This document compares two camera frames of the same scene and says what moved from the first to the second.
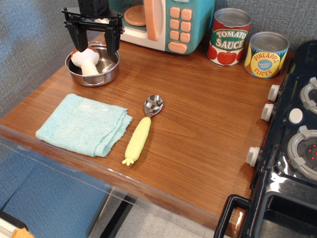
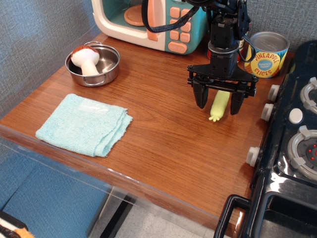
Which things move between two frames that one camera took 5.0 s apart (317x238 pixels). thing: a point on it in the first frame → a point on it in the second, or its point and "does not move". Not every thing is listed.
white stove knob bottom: (252, 155) does not move
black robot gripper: (90, 14) → (224, 72)
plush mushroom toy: (86, 59) does not move
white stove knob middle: (267, 111) does not move
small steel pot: (107, 67) does not move
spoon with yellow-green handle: (139, 135) → (219, 105)
